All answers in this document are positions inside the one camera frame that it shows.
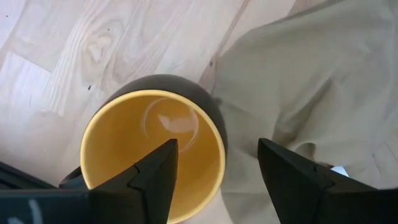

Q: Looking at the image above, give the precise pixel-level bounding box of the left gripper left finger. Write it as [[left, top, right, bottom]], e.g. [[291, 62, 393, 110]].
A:
[[89, 138, 179, 224]]

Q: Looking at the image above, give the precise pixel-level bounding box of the beige knitted cloth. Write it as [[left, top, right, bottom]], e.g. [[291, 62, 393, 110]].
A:
[[211, 0, 398, 224]]

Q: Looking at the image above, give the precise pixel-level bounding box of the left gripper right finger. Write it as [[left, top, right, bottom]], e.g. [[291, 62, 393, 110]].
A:
[[257, 138, 398, 224]]

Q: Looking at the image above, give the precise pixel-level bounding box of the black mug yellow inside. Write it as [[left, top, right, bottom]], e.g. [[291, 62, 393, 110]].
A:
[[58, 73, 229, 224]]

